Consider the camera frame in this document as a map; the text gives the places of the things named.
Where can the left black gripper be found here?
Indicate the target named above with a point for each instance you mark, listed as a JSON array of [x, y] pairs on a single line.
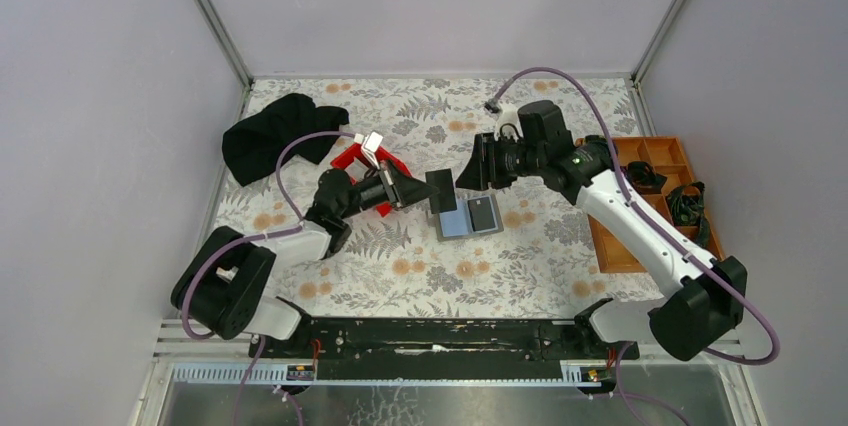
[[403, 190]]

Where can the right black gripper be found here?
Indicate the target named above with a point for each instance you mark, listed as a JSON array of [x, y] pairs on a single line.
[[483, 169]]

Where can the dark credit card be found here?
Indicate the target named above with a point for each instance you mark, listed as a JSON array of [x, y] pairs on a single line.
[[444, 199], [482, 214]]

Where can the grey card holder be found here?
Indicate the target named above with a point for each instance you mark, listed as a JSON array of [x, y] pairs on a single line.
[[456, 225]]

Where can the red plastic bin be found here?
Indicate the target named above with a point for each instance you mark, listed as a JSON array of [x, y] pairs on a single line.
[[358, 183]]

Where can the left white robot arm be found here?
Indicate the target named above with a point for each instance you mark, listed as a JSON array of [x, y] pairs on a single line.
[[223, 288]]

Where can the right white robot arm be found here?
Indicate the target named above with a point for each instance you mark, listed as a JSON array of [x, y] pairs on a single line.
[[701, 295]]

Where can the floral table mat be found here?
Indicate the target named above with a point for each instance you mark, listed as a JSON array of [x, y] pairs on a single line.
[[541, 265]]

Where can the black cloth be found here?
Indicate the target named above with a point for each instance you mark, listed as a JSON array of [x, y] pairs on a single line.
[[251, 147]]

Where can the wooden compartment tray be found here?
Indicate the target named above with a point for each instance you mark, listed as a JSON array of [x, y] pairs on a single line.
[[668, 157]]

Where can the unrolled dark tie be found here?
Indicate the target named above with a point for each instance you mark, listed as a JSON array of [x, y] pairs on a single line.
[[687, 208]]

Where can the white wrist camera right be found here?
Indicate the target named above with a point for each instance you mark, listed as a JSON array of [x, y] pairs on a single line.
[[508, 124]]

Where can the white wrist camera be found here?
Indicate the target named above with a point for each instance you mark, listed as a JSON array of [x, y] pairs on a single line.
[[508, 124], [369, 145]]

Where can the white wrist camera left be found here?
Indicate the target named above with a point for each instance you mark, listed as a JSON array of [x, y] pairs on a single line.
[[369, 145]]

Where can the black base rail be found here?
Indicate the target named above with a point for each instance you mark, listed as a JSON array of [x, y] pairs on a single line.
[[374, 349]]

